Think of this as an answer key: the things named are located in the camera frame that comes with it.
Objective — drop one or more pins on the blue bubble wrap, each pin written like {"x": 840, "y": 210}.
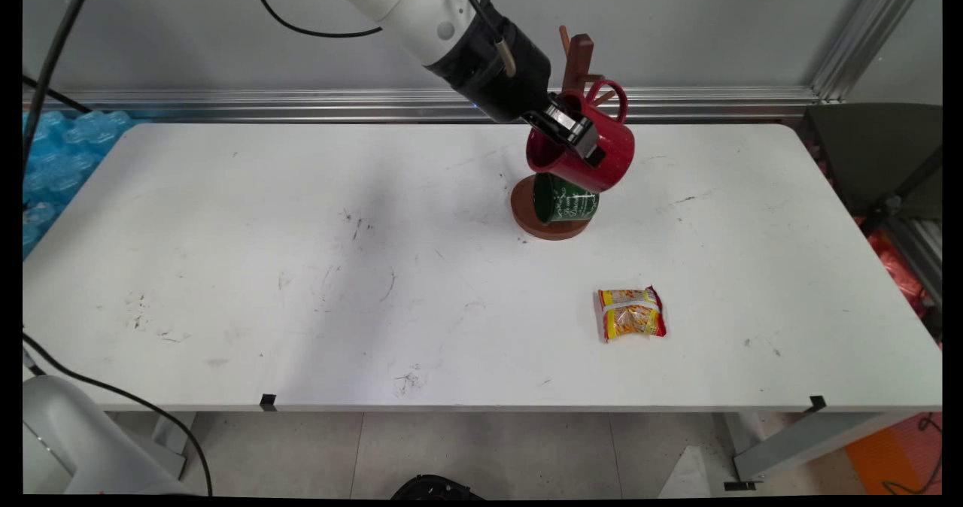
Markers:
{"x": 60, "y": 161}

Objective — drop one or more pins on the orange red floor mat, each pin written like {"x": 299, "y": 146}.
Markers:
{"x": 880, "y": 454}

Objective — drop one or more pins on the slanted aluminium frame rail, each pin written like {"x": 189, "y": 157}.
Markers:
{"x": 865, "y": 40}

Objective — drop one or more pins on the yellow red snack packet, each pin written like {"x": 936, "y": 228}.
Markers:
{"x": 632, "y": 315}

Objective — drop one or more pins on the short aluminium frame rail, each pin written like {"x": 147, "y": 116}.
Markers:
{"x": 921, "y": 251}

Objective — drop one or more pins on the red ceramic mug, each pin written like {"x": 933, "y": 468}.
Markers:
{"x": 613, "y": 157}

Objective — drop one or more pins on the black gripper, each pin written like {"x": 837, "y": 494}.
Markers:
{"x": 496, "y": 78}

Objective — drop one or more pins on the red plastic bag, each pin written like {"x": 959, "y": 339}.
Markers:
{"x": 895, "y": 266}

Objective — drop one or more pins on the brown wooden mug tree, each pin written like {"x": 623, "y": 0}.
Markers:
{"x": 579, "y": 59}

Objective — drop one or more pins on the long aluminium frame rail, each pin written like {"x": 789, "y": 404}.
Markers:
{"x": 226, "y": 104}

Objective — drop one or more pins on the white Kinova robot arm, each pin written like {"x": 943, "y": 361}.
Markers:
{"x": 406, "y": 3}

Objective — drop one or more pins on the green enamel mug white print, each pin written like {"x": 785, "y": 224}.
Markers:
{"x": 572, "y": 204}

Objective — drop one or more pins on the grey table leg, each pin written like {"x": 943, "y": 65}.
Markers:
{"x": 797, "y": 439}
{"x": 173, "y": 439}

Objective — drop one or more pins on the white rounded robot base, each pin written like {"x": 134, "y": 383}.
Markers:
{"x": 75, "y": 439}

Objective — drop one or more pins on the black tape clip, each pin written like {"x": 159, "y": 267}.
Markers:
{"x": 268, "y": 402}
{"x": 818, "y": 403}

